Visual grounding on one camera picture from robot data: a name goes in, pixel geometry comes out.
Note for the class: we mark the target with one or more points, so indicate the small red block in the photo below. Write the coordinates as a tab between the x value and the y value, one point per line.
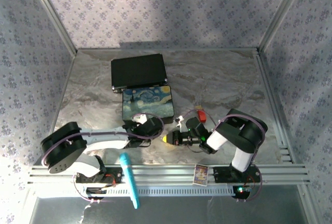
202	116

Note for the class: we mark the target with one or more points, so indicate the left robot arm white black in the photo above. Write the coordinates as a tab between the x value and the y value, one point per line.
103	141

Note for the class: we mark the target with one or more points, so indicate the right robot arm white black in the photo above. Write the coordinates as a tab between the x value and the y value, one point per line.
243	136

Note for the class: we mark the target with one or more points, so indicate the starry night print box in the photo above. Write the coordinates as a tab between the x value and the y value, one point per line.
147	102

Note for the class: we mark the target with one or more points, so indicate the small playing card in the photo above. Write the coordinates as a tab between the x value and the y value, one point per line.
200	174

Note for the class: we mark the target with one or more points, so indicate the teal pen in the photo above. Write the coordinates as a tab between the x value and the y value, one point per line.
129	177

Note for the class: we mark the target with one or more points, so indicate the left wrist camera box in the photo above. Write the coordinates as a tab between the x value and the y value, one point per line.
141	118

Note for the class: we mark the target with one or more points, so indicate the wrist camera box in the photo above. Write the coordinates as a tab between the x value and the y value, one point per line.
141	118
195	126

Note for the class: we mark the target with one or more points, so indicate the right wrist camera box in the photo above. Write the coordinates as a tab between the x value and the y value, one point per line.
195	126

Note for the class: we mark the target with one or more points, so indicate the aluminium frame rail beam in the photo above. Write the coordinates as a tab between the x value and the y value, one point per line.
160	173

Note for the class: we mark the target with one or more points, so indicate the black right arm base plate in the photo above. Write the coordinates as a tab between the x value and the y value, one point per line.
223	176

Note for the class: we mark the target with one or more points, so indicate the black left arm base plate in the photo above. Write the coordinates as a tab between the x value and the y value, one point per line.
85	178

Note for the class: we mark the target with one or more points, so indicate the aluminium frame side rail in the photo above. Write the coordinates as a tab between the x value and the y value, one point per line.
275	104

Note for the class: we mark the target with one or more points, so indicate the aluminium frame corner post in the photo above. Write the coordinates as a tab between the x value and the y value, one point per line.
280	11
52	14

